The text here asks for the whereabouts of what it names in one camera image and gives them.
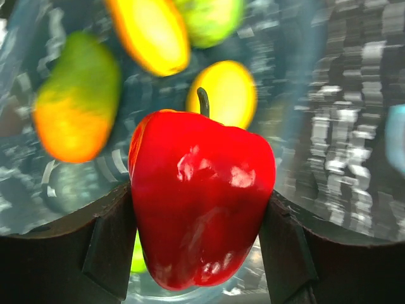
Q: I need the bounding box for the blue translucent plastic tub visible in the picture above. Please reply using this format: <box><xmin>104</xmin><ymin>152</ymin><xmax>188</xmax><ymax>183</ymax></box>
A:
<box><xmin>0</xmin><ymin>0</ymin><xmax>336</xmax><ymax>304</ymax></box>

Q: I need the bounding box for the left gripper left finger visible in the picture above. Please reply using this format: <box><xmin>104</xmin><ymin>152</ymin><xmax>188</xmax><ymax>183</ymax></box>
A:
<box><xmin>1</xmin><ymin>184</ymin><xmax>136</xmax><ymax>303</ymax></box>

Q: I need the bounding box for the green fake apple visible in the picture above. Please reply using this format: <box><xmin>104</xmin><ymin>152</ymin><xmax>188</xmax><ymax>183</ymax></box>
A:
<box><xmin>130</xmin><ymin>232</ymin><xmax>147</xmax><ymax>274</ymax></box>

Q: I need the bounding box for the yellow fake lemon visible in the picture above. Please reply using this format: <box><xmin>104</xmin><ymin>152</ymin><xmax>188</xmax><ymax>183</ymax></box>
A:
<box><xmin>185</xmin><ymin>60</ymin><xmax>258</xmax><ymax>130</ymax></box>

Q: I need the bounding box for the black marble pattern mat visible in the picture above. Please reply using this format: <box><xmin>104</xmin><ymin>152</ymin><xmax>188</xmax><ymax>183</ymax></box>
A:
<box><xmin>278</xmin><ymin>1</ymin><xmax>404</xmax><ymax>242</ymax></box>

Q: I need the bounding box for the green orange fake mango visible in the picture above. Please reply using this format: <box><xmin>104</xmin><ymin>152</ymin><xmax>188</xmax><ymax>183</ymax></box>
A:
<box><xmin>32</xmin><ymin>32</ymin><xmax>122</xmax><ymax>163</ymax></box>

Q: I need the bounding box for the yellow orange fake mango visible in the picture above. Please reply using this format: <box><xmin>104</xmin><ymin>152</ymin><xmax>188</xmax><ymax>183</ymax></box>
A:
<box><xmin>106</xmin><ymin>0</ymin><xmax>191</xmax><ymax>77</ymax></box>

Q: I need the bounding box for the green fake vegetable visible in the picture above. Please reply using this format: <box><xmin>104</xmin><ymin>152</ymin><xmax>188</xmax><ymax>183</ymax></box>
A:
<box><xmin>174</xmin><ymin>0</ymin><xmax>245</xmax><ymax>49</ymax></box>

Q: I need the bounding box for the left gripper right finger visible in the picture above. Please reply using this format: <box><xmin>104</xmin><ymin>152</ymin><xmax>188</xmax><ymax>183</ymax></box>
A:
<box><xmin>259</xmin><ymin>192</ymin><xmax>404</xmax><ymax>303</ymax></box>

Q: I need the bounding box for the red fake pepper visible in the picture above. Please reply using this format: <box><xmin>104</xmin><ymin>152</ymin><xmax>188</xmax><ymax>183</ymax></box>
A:
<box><xmin>128</xmin><ymin>88</ymin><xmax>276</xmax><ymax>291</ymax></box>

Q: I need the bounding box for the clear zip top bag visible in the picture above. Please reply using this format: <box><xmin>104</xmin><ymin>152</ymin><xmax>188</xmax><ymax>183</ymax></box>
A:
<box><xmin>385</xmin><ymin>104</ymin><xmax>404</xmax><ymax>176</ymax></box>

